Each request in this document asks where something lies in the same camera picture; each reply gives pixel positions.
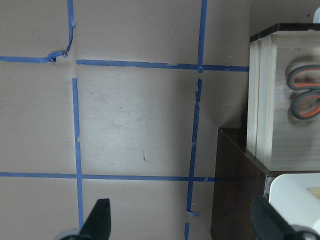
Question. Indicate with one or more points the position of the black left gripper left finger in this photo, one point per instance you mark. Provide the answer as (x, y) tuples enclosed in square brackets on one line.
[(98, 224)]

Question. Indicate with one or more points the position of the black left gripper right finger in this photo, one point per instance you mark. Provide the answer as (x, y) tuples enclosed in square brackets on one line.
[(267, 224)]

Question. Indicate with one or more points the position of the light wooden drawer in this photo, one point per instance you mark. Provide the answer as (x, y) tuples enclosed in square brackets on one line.
[(274, 136)]

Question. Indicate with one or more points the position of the grey orange scissors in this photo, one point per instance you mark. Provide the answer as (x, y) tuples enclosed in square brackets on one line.
[(312, 91)]

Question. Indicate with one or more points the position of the white drawer handle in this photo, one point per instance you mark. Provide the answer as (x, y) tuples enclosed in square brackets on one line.
[(316, 16)]

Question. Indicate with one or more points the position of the cream plastic tray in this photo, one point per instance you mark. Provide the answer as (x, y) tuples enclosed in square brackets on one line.
[(296, 197)]

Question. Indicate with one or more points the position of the dark brown wooden cabinet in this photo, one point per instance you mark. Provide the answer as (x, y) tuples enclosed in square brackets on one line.
[(239, 177)]

